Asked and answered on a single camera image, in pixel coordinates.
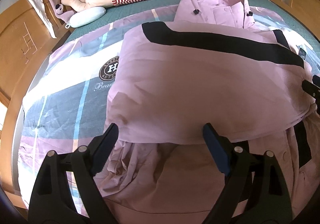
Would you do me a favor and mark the pink hooded jacket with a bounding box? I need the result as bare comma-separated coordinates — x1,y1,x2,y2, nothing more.
98,0,319,223

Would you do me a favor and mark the plaid pink grey quilt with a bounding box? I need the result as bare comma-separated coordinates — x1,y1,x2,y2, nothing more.
17,5,320,214

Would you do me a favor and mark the wooden headboard left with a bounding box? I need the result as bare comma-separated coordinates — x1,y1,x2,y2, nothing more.
1,0,70,195

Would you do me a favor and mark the small purple plush toy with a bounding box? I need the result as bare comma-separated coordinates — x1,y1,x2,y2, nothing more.
54,4,75,24

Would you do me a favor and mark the light blue neck pillow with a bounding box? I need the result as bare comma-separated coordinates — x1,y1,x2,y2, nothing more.
65,7,106,29

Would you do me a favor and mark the white towel on headboard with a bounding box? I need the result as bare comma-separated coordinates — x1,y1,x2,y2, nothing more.
28,0,56,39

